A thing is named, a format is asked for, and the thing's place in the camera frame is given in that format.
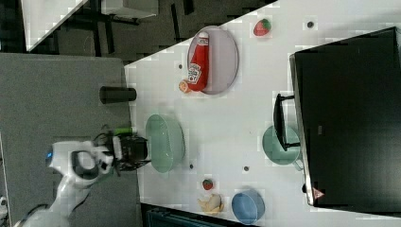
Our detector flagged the small red strawberry toy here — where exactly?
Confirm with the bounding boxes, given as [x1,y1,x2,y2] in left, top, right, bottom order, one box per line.
[202,179,214,190]

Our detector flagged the red ketchup bottle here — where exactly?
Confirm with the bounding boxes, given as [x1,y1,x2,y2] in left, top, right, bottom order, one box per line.
[188,32,209,92]

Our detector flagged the green oval strainer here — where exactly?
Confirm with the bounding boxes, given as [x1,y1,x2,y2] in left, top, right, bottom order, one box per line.
[146,114,185,173]

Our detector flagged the black cup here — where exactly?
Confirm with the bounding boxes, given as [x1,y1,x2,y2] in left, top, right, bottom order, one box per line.
[99,86,137,104]

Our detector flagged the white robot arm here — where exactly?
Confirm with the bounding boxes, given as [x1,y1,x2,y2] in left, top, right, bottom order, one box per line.
[12,136,143,227]

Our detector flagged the blue bowl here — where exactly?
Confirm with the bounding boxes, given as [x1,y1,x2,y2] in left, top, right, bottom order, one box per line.
[232,189,265,225]

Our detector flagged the green cup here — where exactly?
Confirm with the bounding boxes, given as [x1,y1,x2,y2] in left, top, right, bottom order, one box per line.
[262,126,304,171]

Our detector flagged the grey oval plate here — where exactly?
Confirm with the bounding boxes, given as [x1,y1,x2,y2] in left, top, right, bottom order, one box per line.
[187,26,238,95]

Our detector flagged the black toaster oven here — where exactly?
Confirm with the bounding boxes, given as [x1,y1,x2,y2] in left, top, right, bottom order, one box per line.
[273,27,401,217]

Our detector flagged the orange slice toy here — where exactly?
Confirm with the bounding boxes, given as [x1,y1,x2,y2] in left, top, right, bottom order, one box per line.
[179,79,191,94]

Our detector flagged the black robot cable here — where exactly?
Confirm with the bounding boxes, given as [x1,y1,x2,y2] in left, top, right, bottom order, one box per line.
[93,124,114,147]

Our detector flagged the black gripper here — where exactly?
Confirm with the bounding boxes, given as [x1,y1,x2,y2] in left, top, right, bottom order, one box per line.
[121,136,148,162]

